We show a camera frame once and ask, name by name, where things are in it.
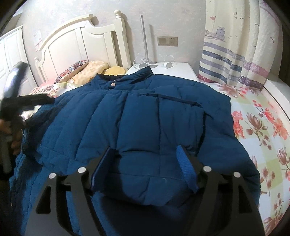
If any person's left hand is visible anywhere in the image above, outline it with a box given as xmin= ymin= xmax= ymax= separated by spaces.
xmin=0 ymin=119 xmax=23 ymax=155

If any patterned sailboat curtain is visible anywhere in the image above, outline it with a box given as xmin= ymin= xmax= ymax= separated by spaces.
xmin=198 ymin=1 xmax=281 ymax=90

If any slim grey desk lamp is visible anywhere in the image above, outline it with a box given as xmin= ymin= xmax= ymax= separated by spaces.
xmin=139 ymin=14 xmax=158 ymax=69

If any navy blue puffer jacket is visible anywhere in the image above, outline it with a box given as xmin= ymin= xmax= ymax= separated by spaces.
xmin=10 ymin=67 xmax=260 ymax=235

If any gold wall socket plate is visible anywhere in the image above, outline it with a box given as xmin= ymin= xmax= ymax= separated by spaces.
xmin=157 ymin=36 xmax=178 ymax=47

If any yellow pillow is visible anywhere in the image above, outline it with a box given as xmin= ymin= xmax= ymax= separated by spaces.
xmin=102 ymin=66 xmax=126 ymax=76

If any white nightstand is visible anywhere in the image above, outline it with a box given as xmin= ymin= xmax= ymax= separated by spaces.
xmin=125 ymin=61 xmax=200 ymax=82

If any white wardrobe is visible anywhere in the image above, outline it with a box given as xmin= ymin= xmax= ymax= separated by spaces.
xmin=1 ymin=26 xmax=37 ymax=98

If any white window bench cabinet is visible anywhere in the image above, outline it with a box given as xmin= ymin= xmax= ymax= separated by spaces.
xmin=264 ymin=73 xmax=290 ymax=118

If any beige patterned pillow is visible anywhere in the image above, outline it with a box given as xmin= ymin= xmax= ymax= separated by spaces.
xmin=68 ymin=60 xmax=109 ymax=85

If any embroidered round cushion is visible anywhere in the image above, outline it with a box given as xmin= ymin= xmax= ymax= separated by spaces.
xmin=55 ymin=60 xmax=88 ymax=83

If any white wooden headboard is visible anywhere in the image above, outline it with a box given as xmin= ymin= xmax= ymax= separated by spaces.
xmin=34 ymin=10 xmax=132 ymax=83

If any white charger with cable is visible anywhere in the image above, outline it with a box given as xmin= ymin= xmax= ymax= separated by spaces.
xmin=163 ymin=54 xmax=175 ymax=69

